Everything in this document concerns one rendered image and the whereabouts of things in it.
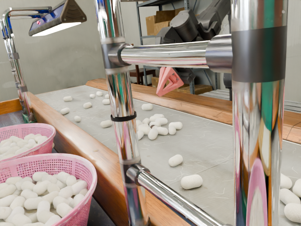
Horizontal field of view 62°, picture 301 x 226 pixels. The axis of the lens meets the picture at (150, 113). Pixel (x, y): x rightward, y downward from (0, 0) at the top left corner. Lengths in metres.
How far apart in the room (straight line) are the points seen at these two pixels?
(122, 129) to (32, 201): 0.26
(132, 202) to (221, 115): 0.46
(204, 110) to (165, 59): 0.58
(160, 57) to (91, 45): 5.07
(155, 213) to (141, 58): 0.21
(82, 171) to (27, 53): 4.55
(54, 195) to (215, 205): 0.25
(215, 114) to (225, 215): 0.39
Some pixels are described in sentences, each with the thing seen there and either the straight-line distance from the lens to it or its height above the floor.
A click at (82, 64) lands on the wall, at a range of 5.17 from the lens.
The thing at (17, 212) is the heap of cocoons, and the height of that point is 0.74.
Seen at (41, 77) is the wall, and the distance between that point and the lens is 5.02.
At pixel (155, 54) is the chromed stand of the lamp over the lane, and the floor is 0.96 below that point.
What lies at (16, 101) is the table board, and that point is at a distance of 1.51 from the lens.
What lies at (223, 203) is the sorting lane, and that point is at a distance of 0.39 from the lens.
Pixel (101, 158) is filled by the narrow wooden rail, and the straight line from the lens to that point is 0.49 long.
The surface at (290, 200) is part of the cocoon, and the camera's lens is 0.39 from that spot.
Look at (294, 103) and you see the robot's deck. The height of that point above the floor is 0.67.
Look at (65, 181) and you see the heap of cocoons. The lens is 0.51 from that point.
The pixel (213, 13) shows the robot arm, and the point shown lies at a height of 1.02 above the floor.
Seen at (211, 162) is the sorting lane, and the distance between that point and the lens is 0.49.
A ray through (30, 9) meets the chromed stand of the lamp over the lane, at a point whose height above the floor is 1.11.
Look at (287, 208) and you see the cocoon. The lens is 0.37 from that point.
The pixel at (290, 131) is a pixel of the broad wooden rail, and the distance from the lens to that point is 0.60.
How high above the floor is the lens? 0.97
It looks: 17 degrees down
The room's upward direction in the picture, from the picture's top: 6 degrees counter-clockwise
